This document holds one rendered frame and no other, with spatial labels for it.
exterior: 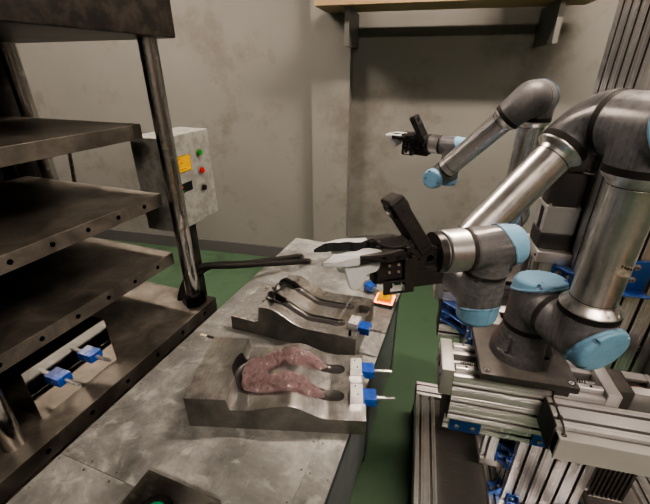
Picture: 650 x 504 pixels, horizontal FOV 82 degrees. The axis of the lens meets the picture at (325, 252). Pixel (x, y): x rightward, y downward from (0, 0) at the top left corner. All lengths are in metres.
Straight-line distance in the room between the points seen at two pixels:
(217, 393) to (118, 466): 0.29
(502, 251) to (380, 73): 2.62
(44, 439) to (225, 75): 2.89
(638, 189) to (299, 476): 0.94
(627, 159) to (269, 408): 0.96
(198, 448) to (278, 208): 2.71
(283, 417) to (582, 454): 0.73
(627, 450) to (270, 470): 0.83
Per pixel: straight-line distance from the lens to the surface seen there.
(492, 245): 0.68
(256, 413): 1.14
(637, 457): 1.18
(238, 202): 3.75
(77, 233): 1.36
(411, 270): 0.61
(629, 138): 0.81
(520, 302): 1.02
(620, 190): 0.83
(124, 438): 1.28
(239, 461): 1.14
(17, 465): 1.38
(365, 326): 1.34
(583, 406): 1.20
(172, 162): 1.51
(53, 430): 1.42
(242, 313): 1.51
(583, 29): 3.33
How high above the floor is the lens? 1.72
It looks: 26 degrees down
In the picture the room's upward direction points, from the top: straight up
